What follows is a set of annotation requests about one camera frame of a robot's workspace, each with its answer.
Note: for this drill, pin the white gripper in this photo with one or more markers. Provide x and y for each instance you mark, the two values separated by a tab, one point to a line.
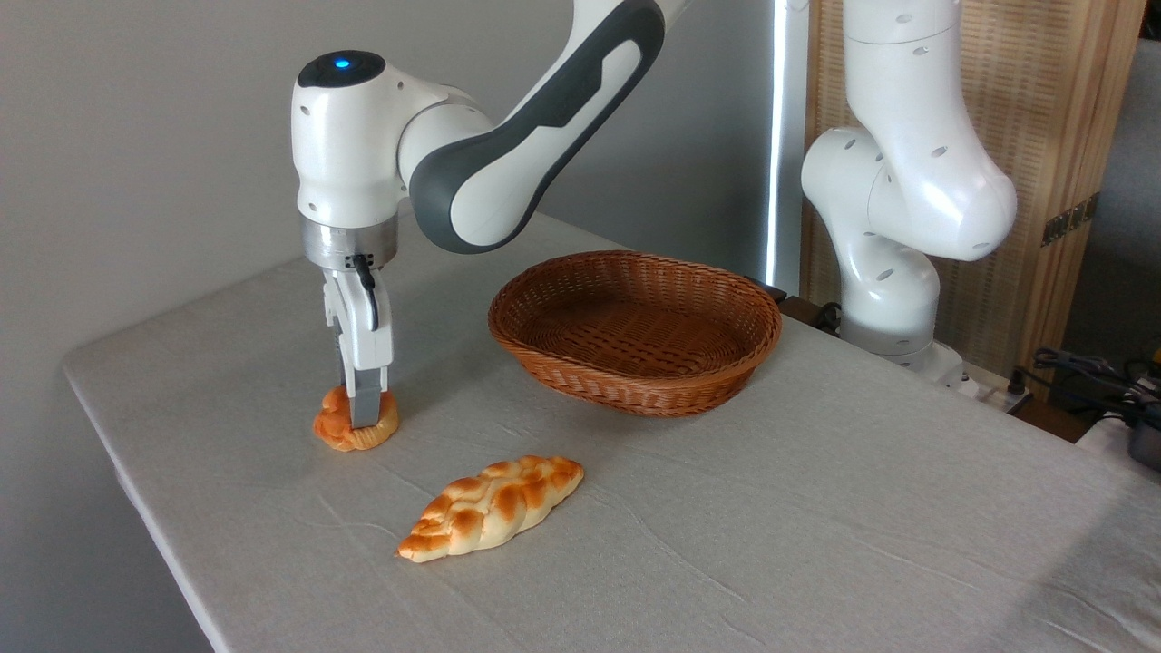
358	336

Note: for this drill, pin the round orange bread roll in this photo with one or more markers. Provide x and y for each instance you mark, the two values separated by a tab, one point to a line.
331	426

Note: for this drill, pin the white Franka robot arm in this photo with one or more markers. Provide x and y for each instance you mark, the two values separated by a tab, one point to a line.
508	136

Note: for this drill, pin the braided bread loaf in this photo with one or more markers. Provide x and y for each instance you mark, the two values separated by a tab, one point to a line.
490	506

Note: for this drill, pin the brown wicker basket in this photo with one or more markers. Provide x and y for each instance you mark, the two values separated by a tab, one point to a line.
635	349

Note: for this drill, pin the light grey tablecloth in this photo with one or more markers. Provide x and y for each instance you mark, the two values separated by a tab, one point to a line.
816	508

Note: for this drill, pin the white vertical pole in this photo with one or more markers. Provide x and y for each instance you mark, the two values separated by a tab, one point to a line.
789	136

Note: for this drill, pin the metal screen hinge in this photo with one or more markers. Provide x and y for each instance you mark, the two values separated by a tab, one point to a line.
1070	219

